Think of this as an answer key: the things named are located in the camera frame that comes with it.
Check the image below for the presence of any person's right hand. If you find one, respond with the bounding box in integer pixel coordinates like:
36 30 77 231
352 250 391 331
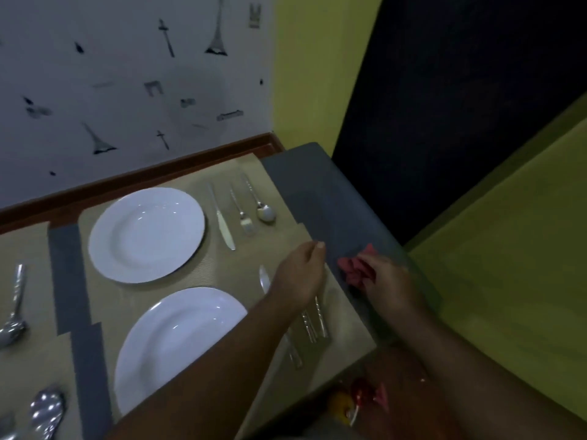
355 251 430 321

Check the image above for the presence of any person's left hand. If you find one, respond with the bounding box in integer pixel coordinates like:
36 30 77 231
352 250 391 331
265 240 327 317

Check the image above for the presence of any steel knife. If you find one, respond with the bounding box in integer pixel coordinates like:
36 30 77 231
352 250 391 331
258 264 305 370
207 181 237 252

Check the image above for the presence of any red cleaning cloth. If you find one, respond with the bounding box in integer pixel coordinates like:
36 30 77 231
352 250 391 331
337 242 378 288

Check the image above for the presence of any steel spoon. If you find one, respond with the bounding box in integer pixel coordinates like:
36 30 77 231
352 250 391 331
314 295 331 340
242 174 278 224
0 263 28 349
29 388 66 440

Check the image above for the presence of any steel fork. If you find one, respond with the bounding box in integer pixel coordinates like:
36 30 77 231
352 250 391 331
0 412 19 440
228 187 256 237
300 311 319 344

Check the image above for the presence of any white plate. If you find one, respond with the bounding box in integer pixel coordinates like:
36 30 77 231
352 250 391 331
87 186 206 285
113 287 249 417

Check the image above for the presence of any person's right forearm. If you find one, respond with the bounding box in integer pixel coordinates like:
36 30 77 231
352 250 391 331
389 306 587 440

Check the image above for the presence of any beige woven placemat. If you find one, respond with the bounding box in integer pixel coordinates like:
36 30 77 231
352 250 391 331
0 222 61 358
0 334 84 440
98 224 379 440
76 155 309 335

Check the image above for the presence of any yellow red toy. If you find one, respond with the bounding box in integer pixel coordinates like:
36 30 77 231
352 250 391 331
349 378 391 414

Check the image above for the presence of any black furniture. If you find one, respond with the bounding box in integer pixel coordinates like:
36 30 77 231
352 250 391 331
331 0 587 247

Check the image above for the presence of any brown wooden baseboard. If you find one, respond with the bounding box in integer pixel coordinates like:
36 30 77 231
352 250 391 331
0 131 286 235

